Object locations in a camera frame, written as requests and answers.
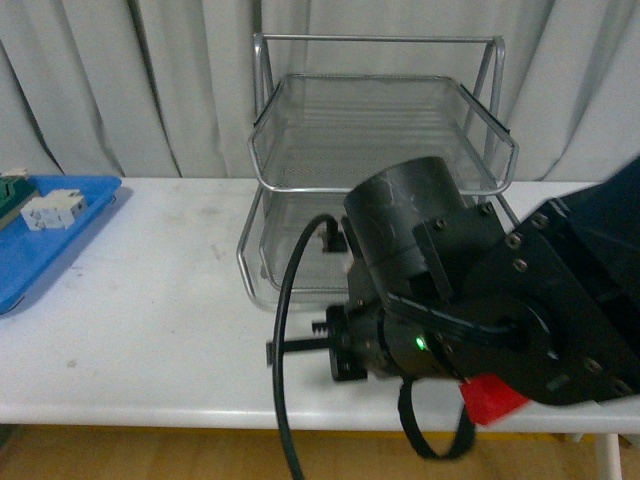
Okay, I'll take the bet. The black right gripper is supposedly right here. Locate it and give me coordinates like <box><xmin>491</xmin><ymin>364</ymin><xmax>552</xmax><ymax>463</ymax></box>
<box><xmin>266</xmin><ymin>304</ymin><xmax>395</xmax><ymax>382</ymax></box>

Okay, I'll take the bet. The silver mesh tray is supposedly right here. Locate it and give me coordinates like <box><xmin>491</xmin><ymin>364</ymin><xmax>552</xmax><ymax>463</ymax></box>
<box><xmin>247</xmin><ymin>73</ymin><xmax>519</xmax><ymax>195</ymax></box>
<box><xmin>259</xmin><ymin>192</ymin><xmax>349</xmax><ymax>295</ymax></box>
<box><xmin>237</xmin><ymin>188</ymin><xmax>348</xmax><ymax>311</ymax></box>

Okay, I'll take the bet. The silver mesh bottom tray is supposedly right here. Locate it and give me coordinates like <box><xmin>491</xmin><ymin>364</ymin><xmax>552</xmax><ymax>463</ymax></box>
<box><xmin>259</xmin><ymin>192</ymin><xmax>349</xmax><ymax>295</ymax></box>

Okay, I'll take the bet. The red tag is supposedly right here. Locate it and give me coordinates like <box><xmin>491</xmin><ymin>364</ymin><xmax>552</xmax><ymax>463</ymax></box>
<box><xmin>459</xmin><ymin>374</ymin><xmax>529</xmax><ymax>427</ymax></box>

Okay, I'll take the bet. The silver mesh top tray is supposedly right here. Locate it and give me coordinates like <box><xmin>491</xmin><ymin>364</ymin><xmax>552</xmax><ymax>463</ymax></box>
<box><xmin>247</xmin><ymin>73</ymin><xmax>519</xmax><ymax>195</ymax></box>

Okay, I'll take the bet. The white circuit breaker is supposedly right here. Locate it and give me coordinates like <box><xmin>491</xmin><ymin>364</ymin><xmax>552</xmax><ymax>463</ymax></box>
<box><xmin>20</xmin><ymin>189</ymin><xmax>88</xmax><ymax>231</ymax></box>

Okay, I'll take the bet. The grey curtain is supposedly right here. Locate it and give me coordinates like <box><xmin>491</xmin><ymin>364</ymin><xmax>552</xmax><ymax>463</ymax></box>
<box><xmin>1</xmin><ymin>1</ymin><xmax>639</xmax><ymax>181</ymax></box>

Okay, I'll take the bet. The blue plastic tray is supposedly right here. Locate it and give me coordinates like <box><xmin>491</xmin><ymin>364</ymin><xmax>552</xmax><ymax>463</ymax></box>
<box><xmin>1</xmin><ymin>175</ymin><xmax>121</xmax><ymax>314</ymax></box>

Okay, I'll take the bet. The green terminal block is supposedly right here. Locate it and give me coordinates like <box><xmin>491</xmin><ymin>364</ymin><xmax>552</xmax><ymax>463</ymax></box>
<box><xmin>1</xmin><ymin>168</ymin><xmax>39</xmax><ymax>229</ymax></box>

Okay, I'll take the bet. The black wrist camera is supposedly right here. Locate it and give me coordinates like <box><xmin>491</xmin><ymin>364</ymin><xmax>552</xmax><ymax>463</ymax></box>
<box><xmin>321</xmin><ymin>216</ymin><xmax>379</xmax><ymax>311</ymax></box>

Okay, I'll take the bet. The black cable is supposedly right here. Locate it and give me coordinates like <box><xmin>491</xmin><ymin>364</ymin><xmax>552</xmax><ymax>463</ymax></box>
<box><xmin>271</xmin><ymin>213</ymin><xmax>341</xmax><ymax>480</ymax></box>

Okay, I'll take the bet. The silver wire rack frame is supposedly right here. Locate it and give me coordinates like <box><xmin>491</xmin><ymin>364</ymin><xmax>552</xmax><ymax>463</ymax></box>
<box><xmin>252</xmin><ymin>32</ymin><xmax>521</xmax><ymax>236</ymax></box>

